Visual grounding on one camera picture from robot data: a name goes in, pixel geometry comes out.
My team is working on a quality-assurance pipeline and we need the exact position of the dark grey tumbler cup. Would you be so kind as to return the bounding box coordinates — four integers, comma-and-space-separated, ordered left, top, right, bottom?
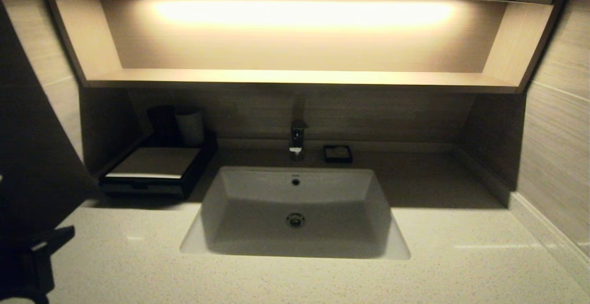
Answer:
147, 105, 180, 147

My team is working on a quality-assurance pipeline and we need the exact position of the black amenity tray box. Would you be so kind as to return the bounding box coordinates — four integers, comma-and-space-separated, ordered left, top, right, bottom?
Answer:
94, 130, 219, 201

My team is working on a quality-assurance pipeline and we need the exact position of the light grey tumbler cup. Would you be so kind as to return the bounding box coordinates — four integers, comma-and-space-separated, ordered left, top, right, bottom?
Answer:
174, 106, 206, 147

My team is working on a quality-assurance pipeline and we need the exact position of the white ceramic sink basin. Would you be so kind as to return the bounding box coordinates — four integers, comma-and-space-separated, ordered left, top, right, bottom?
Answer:
179, 166, 412, 261

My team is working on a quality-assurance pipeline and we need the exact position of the chrome faucet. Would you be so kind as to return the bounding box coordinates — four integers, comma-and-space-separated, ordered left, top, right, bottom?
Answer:
289, 119, 308, 159

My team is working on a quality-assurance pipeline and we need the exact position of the black soap dish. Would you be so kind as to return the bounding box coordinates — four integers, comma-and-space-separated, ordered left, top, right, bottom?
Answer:
323, 145, 354, 164

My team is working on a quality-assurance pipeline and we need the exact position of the warm shelf light strip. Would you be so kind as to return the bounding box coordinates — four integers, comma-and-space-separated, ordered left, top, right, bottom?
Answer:
157, 2, 454, 26

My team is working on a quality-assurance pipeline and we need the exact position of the wooden wall shelf niche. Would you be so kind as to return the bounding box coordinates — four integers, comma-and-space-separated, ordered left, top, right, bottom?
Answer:
39, 0, 574, 95

